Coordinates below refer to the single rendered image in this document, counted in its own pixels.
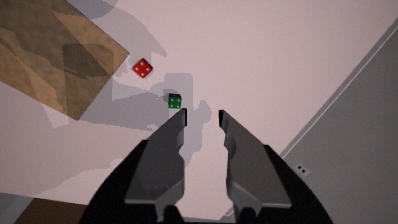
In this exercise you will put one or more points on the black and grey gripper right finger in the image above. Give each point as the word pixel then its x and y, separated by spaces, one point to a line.
pixel 259 178

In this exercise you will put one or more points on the dark red die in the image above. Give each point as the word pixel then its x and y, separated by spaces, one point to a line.
pixel 142 68

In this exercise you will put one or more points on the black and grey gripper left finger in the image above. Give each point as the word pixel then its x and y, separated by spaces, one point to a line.
pixel 150 177

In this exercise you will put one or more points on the green die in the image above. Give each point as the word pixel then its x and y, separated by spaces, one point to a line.
pixel 174 101

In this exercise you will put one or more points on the tan mat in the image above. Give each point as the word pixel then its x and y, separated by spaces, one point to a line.
pixel 53 53

